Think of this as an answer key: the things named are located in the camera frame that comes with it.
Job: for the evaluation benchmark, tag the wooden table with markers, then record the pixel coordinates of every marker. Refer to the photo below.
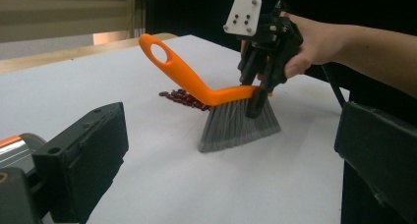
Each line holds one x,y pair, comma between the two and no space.
49,58

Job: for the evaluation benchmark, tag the grey dustpan with orange edge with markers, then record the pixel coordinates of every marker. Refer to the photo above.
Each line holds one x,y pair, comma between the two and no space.
16,152

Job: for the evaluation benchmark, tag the orange brush with grey bristles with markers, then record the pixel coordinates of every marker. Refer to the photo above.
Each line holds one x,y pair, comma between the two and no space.
229,125

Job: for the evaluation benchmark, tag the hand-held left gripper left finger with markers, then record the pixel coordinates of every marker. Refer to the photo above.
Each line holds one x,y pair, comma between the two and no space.
82,152

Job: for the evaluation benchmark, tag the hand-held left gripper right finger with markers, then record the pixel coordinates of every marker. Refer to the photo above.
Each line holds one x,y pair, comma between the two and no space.
383,152

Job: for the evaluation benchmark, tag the beige wooden furniture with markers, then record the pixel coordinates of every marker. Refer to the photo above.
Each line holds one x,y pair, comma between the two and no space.
65,11

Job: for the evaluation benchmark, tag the black curtain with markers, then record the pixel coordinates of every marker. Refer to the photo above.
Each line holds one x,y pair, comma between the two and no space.
196,8

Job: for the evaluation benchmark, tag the red beans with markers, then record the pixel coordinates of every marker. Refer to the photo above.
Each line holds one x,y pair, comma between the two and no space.
183,98

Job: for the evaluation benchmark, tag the white table board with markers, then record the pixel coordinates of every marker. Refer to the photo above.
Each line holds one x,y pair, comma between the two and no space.
196,184

